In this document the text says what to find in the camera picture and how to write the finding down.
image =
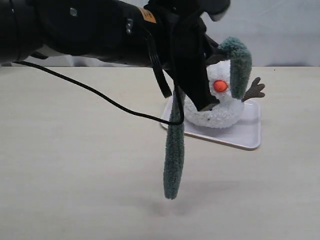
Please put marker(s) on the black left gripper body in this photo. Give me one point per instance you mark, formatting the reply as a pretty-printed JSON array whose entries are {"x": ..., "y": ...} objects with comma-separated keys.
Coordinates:
[{"x": 186, "y": 32}]

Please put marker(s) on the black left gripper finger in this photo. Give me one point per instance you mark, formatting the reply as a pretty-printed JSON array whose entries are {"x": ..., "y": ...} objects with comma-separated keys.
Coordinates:
[{"x": 192, "y": 78}]

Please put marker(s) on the green fuzzy scarf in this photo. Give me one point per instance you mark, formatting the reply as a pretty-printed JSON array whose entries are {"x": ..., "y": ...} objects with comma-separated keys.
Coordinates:
[{"x": 240, "y": 70}]

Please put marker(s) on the white plush snowman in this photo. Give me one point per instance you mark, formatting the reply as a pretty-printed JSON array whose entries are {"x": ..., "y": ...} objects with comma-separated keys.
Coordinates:
[{"x": 229, "y": 110}]

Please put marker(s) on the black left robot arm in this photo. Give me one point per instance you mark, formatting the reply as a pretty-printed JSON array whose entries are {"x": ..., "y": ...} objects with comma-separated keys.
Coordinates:
[{"x": 111, "y": 31}]

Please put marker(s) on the white plastic tray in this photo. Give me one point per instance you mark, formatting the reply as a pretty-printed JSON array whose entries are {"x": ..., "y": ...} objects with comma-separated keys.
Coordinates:
[{"x": 245, "y": 134}]

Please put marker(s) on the white curtain backdrop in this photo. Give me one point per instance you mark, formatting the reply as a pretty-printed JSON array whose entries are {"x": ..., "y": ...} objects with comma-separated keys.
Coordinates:
[{"x": 286, "y": 32}]

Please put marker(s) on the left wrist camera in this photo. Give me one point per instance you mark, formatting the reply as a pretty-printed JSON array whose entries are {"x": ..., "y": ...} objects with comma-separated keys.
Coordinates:
[{"x": 216, "y": 9}]

